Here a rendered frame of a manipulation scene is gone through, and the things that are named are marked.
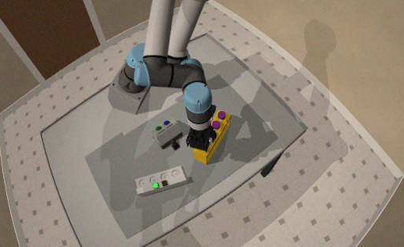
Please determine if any grey key housing with blue and green buttons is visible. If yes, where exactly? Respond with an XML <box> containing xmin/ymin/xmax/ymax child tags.
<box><xmin>151</xmin><ymin>118</ymin><xmax>183</xmax><ymax>151</ymax></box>

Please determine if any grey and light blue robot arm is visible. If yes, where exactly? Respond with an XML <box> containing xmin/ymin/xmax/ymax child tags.
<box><xmin>119</xmin><ymin>0</ymin><xmax>216</xmax><ymax>131</ymax></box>

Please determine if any purple round cap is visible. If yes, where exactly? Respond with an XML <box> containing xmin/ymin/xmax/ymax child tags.
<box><xmin>212</xmin><ymin>120</ymin><xmax>220</xmax><ymax>130</ymax></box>
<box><xmin>218</xmin><ymin>111</ymin><xmax>226</xmax><ymax>120</ymax></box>

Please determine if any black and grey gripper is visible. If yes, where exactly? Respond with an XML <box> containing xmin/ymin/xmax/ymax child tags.
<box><xmin>186</xmin><ymin>124</ymin><xmax>216</xmax><ymax>152</ymax></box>

